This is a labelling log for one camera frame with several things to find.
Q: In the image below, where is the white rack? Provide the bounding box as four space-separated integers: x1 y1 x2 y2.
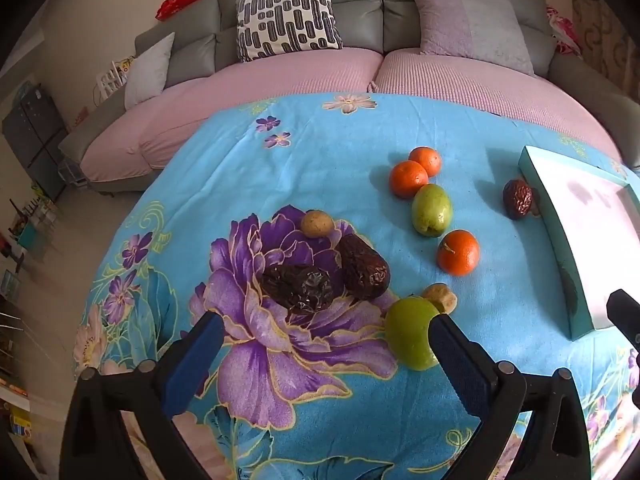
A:
95 55 136 96

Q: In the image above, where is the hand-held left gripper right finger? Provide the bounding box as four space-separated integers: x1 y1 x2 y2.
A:
427 312 593 480

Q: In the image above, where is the green guava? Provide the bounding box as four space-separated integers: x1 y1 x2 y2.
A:
411 183 454 237
384 296 441 372

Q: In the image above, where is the light grey pillow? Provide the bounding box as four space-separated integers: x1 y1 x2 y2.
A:
123 32 176 110

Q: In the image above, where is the long reddish brown date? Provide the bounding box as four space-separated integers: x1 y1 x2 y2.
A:
336 234 391 300

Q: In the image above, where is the blue floral blanket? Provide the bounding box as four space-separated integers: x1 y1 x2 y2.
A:
70 91 640 480

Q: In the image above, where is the pink printed cloth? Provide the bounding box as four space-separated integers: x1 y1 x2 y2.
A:
546 6 583 56

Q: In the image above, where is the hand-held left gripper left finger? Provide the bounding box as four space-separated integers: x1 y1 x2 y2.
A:
59 311 226 480

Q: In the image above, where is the grey sofa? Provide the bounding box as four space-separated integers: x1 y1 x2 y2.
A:
57 0 640 196

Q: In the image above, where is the lilac pillow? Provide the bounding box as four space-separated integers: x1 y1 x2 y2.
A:
409 0 537 77

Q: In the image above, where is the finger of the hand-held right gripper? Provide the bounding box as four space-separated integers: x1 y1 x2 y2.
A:
606 288 640 351

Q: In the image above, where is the shallow teal cardboard box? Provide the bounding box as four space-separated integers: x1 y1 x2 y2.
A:
517 145 640 342

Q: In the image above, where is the pink ribbed sofa cover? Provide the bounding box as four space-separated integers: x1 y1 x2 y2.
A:
80 49 385 183
367 47 623 161

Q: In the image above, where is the dark grey cabinet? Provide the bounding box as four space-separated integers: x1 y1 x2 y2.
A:
1 85 68 201

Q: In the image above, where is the wide dark wrinkled date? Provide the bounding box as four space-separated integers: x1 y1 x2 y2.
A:
260 264 335 316

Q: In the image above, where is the small dark red date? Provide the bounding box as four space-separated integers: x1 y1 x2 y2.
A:
502 178 535 221

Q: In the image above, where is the orange tangerine with dark stem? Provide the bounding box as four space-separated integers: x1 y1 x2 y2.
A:
436 229 481 277

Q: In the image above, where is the large orange tangerine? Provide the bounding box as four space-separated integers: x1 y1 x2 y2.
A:
389 160 430 199

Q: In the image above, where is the orange tangerine with green stem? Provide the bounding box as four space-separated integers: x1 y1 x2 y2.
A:
409 146 443 178

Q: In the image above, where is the black and white patterned pillow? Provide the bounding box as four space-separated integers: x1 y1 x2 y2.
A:
235 0 345 63

